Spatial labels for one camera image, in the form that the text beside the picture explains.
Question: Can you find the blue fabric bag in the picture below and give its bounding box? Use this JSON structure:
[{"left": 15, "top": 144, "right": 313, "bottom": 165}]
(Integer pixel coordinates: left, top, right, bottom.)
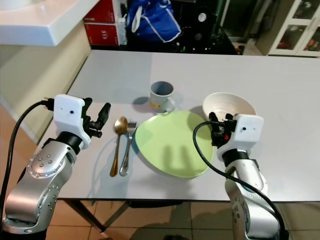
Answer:
[{"left": 126, "top": 0, "right": 182, "bottom": 44}]

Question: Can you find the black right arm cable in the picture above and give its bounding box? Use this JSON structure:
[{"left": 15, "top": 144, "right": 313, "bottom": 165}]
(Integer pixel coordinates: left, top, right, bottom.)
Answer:
[{"left": 192, "top": 120, "right": 288, "bottom": 236}]

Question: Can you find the black table leg frame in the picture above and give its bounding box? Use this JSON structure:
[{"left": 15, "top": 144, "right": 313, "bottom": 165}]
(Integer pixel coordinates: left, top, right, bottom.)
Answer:
[{"left": 63, "top": 199, "right": 181, "bottom": 233}]

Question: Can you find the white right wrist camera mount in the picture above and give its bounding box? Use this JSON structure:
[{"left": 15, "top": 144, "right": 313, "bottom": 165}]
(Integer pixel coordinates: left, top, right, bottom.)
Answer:
[{"left": 225, "top": 114, "right": 265, "bottom": 153}]

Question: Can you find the light green plate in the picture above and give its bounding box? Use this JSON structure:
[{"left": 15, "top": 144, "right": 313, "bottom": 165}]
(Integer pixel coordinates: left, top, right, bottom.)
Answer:
[{"left": 134, "top": 110, "right": 214, "bottom": 179}]

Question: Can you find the silver metal fork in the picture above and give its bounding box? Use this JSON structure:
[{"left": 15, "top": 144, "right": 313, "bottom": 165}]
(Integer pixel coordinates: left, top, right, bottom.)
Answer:
[{"left": 119, "top": 120, "right": 137, "bottom": 177}]

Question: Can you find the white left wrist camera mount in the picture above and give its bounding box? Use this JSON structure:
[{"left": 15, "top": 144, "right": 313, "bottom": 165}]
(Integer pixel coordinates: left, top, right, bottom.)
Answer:
[{"left": 53, "top": 94, "right": 86, "bottom": 144}]

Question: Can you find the white ceramic bowl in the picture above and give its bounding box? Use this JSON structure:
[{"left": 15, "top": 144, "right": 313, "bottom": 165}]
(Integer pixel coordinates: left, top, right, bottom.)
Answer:
[{"left": 202, "top": 92, "right": 257, "bottom": 123}]

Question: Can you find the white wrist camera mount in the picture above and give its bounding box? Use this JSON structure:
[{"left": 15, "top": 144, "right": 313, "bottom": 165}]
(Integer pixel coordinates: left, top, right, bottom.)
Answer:
[
  {"left": 53, "top": 94, "right": 86, "bottom": 144},
  {"left": 225, "top": 114, "right": 265, "bottom": 153}
]

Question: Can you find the gold metal spoon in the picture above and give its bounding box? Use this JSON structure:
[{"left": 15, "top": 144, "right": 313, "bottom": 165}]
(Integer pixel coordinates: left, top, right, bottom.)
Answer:
[{"left": 109, "top": 116, "right": 129, "bottom": 178}]

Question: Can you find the white kitchen counter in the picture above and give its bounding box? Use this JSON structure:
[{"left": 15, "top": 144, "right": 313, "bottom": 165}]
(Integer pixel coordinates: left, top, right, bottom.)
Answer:
[{"left": 0, "top": 0, "right": 102, "bottom": 47}]

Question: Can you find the grey mug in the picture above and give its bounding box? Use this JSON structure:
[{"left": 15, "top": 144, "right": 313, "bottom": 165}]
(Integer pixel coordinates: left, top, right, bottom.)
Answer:
[{"left": 149, "top": 81, "right": 177, "bottom": 113}]

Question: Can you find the black appliance with white dial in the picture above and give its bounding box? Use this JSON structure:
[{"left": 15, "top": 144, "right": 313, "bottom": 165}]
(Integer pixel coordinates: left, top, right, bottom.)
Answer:
[{"left": 180, "top": 0, "right": 247, "bottom": 55}]

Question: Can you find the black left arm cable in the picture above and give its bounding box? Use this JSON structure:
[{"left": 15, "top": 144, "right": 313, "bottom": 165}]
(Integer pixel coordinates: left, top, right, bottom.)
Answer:
[{"left": 0, "top": 99, "right": 56, "bottom": 236}]

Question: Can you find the white glass door cabinet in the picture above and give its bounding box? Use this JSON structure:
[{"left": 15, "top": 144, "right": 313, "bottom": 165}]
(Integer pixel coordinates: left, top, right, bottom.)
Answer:
[{"left": 268, "top": 0, "right": 320, "bottom": 57}]

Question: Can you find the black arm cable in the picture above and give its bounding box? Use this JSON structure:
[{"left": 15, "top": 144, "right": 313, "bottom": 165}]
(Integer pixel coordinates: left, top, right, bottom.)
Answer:
[
  {"left": 0, "top": 99, "right": 56, "bottom": 236},
  {"left": 192, "top": 120, "right": 288, "bottom": 236}
]

